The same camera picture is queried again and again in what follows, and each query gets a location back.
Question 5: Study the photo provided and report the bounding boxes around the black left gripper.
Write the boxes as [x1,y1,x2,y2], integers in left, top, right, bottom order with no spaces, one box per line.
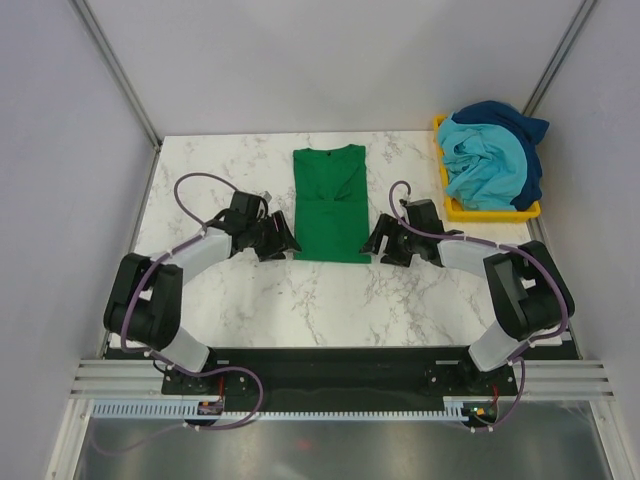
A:
[246,211,301,263]

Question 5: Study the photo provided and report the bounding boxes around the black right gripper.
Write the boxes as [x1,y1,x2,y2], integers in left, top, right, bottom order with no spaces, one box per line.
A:
[359,214,421,268]

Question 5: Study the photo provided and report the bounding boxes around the green t shirt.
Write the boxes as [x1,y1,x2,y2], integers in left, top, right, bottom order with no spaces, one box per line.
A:
[293,144,371,264]

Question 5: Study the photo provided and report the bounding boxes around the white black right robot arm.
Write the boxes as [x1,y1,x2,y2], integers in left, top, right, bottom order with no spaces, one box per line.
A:
[360,214,575,394]

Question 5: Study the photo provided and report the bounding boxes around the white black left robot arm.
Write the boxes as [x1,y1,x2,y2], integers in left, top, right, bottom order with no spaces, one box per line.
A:
[103,209,302,393]

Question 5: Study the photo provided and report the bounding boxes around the yellow plastic tray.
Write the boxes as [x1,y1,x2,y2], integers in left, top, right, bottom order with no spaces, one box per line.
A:
[432,115,541,224]

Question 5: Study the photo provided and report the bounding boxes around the light blue t shirt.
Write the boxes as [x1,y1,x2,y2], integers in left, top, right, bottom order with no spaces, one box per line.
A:
[436,116,528,211]

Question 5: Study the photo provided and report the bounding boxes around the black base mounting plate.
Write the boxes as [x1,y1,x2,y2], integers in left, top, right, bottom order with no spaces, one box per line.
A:
[162,347,517,411]

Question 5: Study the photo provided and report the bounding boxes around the dark blue t shirt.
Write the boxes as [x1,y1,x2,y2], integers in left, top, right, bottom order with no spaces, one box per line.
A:
[452,100,549,211]

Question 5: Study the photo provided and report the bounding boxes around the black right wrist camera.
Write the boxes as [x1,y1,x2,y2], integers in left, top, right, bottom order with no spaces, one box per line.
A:
[401,199,444,234]

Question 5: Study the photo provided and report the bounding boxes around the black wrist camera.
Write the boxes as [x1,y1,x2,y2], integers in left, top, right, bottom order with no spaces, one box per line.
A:
[401,199,444,234]
[230,191,271,219]

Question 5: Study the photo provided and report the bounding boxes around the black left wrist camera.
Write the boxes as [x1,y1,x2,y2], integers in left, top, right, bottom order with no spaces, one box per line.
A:
[230,191,271,219]

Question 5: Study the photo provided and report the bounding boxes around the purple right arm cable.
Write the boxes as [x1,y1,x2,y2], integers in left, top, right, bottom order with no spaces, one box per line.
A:
[388,180,571,434]

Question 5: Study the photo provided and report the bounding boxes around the grey slotted cable duct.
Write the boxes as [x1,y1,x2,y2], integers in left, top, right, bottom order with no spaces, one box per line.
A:
[91,397,497,422]

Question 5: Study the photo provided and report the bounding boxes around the aluminium extrusion rail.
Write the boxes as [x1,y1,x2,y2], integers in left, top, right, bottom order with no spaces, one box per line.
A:
[71,360,614,401]

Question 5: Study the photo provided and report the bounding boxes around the left aluminium corner post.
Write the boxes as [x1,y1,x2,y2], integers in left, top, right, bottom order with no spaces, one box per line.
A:
[69,0,162,152]

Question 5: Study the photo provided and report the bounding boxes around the aluminium corner post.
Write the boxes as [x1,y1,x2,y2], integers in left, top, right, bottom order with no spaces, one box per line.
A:
[69,0,162,152]
[521,0,600,116]

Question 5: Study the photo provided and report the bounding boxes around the right aluminium corner post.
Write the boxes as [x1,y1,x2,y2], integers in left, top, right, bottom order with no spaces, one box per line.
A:
[521,0,600,116]

